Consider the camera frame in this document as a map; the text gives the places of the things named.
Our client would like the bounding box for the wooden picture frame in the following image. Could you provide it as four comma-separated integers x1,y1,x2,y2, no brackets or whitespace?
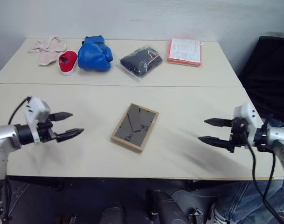
110,103,159,154

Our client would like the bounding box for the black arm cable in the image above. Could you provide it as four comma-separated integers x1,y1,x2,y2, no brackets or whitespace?
7,96,33,125
246,113,284,224

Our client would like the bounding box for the blue jeans leg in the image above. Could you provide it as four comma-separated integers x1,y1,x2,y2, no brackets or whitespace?
171,119,284,224

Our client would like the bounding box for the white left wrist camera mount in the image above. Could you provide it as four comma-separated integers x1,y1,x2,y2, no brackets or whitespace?
24,96,51,146

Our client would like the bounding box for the bagged dark folded clothing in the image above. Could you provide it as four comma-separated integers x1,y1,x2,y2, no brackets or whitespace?
119,45,165,83

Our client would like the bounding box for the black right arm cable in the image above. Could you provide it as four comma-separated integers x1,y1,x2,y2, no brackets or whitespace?
246,113,284,224

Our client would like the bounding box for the beige cloth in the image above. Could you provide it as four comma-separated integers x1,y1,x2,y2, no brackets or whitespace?
28,36,68,67

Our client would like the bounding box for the dark rounded robot leg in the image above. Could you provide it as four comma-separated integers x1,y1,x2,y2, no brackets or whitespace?
145,189,189,224

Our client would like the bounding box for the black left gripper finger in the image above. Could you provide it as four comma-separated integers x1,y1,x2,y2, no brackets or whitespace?
53,112,74,121
55,128,85,143

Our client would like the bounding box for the black chair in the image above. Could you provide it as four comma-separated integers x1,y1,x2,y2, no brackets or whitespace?
237,31,284,128

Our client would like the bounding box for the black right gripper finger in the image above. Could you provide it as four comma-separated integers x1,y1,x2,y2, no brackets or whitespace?
197,136,231,150
203,118,234,128

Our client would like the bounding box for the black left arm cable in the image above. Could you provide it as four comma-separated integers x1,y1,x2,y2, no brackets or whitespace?
7,96,33,125

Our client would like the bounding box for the orange packet with white sheet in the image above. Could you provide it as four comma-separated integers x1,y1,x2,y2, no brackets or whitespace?
166,37,204,68

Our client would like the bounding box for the small red shoe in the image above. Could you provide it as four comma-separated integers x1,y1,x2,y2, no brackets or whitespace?
58,51,78,77

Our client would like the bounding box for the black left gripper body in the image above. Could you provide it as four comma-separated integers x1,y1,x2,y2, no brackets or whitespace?
36,113,59,143

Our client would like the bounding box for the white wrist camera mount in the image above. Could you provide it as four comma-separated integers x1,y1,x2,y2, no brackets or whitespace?
24,96,51,146
234,103,258,149

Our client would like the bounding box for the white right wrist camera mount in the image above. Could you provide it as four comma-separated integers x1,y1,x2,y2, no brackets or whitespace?
234,103,258,149

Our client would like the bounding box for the white sneaker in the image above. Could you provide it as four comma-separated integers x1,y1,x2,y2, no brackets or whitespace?
208,202,229,224

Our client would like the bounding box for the blue boxing glove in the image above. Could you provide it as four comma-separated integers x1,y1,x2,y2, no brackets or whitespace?
77,35,114,71

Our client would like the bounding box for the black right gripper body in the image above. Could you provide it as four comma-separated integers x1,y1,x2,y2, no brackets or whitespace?
228,117,249,154

